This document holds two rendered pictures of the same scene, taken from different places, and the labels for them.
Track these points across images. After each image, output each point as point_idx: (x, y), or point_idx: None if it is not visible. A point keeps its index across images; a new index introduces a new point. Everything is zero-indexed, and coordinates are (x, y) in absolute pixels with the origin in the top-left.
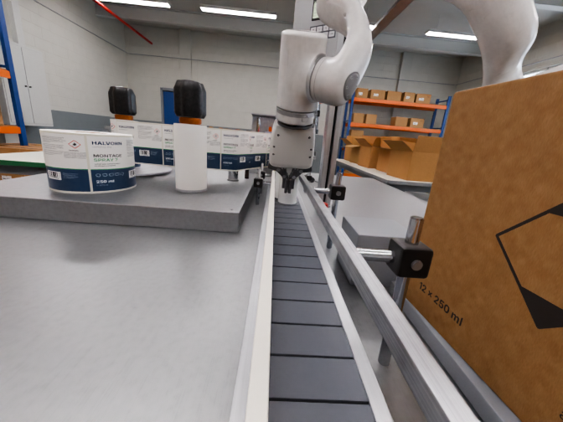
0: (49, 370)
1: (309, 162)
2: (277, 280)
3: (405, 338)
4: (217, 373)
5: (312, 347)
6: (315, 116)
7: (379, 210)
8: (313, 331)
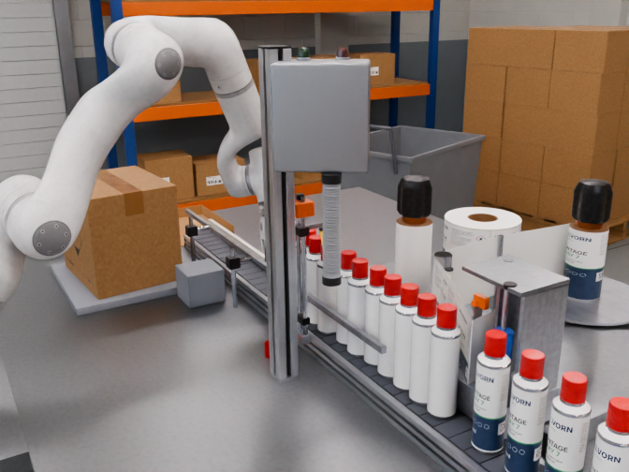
0: None
1: (264, 248)
2: (240, 254)
3: (197, 214)
4: None
5: (216, 245)
6: (260, 209)
7: (191, 401)
8: (217, 247)
